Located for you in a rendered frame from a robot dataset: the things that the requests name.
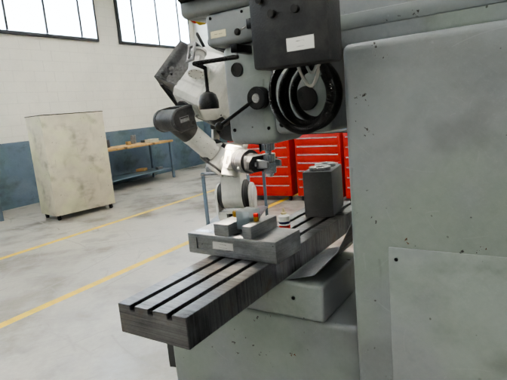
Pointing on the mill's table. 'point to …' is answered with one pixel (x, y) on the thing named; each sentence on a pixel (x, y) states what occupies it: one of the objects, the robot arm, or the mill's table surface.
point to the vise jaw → (226, 227)
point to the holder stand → (323, 189)
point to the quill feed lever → (256, 101)
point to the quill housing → (242, 81)
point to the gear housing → (224, 22)
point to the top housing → (193, 8)
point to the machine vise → (248, 242)
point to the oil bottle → (284, 219)
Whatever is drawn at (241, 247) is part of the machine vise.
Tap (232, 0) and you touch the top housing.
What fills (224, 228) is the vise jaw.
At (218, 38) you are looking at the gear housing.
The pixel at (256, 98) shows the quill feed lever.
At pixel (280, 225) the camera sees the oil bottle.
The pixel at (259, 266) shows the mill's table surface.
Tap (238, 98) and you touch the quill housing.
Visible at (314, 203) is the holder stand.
